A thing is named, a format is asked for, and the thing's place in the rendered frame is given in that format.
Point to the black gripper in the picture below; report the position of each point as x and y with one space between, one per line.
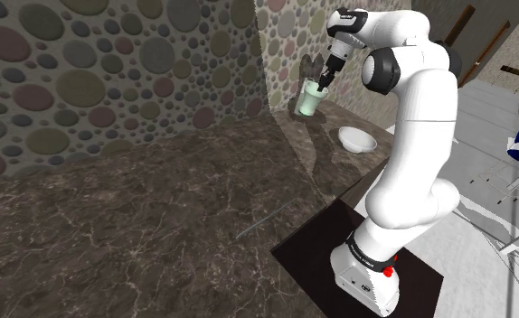
329 72

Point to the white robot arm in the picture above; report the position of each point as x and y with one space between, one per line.
422 132

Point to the pale green cup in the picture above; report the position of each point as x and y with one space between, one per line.
309 100

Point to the white bowl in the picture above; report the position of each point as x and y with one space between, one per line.
356 140

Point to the dark wooden door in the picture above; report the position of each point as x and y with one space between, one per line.
480 44

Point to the dark robot stand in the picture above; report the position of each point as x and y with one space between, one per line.
312 260

